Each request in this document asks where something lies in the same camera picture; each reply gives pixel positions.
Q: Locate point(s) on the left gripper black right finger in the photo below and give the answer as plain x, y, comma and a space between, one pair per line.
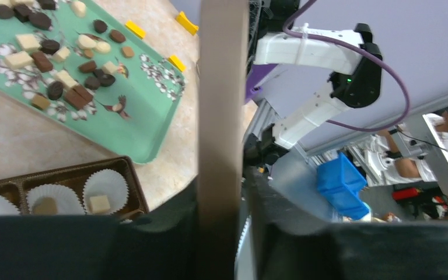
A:
291, 243

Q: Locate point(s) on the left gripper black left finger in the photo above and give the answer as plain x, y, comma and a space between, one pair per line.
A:
158, 245

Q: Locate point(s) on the white square chocolate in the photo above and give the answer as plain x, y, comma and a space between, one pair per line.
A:
99, 204

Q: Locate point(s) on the tan heart chocolate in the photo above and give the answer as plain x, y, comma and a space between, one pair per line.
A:
45, 206

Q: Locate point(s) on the brown box lid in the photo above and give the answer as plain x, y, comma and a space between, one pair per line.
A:
223, 56

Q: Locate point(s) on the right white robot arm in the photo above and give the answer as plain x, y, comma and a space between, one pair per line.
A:
354, 63

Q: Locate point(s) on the brown chocolate box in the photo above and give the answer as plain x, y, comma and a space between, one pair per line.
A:
15, 189

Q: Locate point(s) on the blue plastic bin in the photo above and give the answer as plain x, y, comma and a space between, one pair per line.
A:
339, 182

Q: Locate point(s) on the small yellow block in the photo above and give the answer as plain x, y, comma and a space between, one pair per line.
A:
177, 63

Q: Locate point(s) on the green floral tray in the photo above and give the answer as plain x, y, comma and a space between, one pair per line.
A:
93, 75

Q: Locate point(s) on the yellow foam block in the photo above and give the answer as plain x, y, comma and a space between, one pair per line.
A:
135, 29

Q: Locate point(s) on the yellow plastic clip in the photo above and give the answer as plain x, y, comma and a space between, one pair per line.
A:
186, 23

